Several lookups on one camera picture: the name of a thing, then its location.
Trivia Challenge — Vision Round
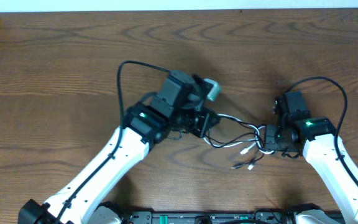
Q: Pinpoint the white cable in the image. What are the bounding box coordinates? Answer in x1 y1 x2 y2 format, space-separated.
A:
203 113 275 170

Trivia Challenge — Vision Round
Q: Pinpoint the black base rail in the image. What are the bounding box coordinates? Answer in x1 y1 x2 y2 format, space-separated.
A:
122 209 312 224

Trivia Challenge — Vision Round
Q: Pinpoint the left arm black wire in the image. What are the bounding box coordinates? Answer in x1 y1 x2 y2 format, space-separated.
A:
53 60 171 224

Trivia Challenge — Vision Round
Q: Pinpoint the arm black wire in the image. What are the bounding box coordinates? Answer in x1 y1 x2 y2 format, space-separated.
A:
286 76 358 209
53 60 171 224

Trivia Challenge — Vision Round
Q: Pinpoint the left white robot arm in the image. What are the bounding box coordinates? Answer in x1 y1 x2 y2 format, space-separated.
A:
18 70 221 223

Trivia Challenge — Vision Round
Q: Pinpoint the black braided cable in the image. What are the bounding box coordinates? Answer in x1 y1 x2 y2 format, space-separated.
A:
204 121 259 149

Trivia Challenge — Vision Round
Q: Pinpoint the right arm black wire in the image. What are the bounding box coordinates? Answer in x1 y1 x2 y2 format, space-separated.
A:
286 76 358 209

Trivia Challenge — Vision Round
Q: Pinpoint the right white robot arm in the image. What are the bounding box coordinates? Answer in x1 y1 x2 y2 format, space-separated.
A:
264 91 358 223

